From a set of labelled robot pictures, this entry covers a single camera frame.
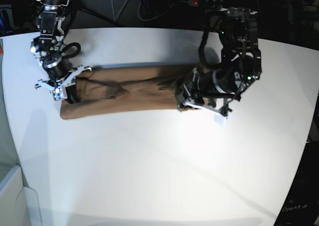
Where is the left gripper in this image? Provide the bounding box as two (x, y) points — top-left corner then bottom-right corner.
(174, 71), (233, 117)

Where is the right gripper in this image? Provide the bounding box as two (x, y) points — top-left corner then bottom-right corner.
(34, 65), (92, 104)

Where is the brown T-shirt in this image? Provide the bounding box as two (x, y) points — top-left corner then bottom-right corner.
(60, 64), (202, 120)

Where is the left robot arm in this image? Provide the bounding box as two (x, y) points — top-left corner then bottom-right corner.
(175, 7), (262, 117)

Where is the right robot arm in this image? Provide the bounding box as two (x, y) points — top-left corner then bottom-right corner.
(30, 0), (91, 104)

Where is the black power strip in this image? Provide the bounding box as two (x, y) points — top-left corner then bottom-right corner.
(186, 0), (223, 8)

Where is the white cabinet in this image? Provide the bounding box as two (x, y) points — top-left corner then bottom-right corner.
(0, 165), (42, 226)

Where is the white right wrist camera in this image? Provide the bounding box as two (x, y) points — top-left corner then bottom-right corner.
(51, 87), (68, 101)

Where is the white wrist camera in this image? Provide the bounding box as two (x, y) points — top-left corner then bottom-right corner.
(51, 87), (68, 101)
(214, 114), (227, 125)

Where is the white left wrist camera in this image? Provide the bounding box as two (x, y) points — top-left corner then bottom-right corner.
(214, 114), (227, 125)

